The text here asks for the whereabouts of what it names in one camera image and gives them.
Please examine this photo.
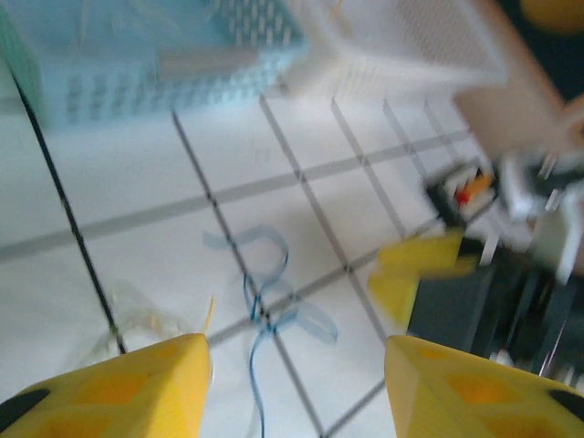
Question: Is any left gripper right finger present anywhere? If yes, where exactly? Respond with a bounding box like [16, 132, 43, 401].
[384, 334, 584, 438]

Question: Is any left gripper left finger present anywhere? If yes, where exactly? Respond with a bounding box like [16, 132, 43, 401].
[0, 332, 214, 438]

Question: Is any bundle of rubber bands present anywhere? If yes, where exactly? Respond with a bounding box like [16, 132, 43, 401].
[202, 224, 339, 438]

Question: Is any black connector board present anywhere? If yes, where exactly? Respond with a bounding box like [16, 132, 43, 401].
[422, 158, 499, 225]

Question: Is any clear plastic bag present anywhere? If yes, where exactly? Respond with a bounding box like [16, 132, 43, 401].
[87, 279, 195, 362]

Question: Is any white plastic basket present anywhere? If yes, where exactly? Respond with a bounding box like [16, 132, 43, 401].
[282, 0, 513, 100]

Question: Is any blue plastic basket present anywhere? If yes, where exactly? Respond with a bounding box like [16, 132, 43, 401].
[13, 0, 308, 134]

